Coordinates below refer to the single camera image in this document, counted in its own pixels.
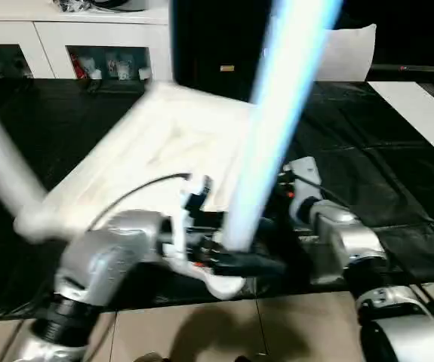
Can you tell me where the white plastic table leg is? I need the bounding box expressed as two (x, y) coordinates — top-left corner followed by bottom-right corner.
(222, 0), (344, 252)
(0, 84), (50, 223)

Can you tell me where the white plastic table top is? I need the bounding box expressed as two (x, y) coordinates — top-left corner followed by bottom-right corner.
(12, 81), (274, 301)

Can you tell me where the black work mat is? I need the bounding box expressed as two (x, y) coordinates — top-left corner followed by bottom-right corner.
(0, 77), (434, 321)

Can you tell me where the black robot foot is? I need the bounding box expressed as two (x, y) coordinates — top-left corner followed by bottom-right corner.
(135, 352), (168, 362)

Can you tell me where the grey cushion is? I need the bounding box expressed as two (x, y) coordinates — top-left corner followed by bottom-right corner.
(314, 23), (378, 83)

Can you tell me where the white board on right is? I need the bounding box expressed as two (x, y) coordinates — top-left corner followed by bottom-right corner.
(367, 81), (434, 170)

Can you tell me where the black cabinet with gold label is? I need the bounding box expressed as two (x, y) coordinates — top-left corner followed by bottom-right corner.
(171, 0), (266, 103)

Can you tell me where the black monitor with red logo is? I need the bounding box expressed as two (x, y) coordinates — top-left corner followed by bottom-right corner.
(369, 64), (434, 73)

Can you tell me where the white glass-door cabinet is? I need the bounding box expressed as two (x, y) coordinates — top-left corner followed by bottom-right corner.
(0, 0), (174, 81)

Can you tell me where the grey round helmet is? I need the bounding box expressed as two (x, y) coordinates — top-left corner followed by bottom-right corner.
(95, 0), (149, 11)

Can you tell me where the dark clutter pile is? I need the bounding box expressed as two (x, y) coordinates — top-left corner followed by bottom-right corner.
(56, 0), (97, 12)

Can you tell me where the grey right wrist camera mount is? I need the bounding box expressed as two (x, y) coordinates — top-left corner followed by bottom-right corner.
(284, 156), (323, 223)

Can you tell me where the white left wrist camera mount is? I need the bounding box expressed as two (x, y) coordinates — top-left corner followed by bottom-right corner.
(163, 175), (216, 272)

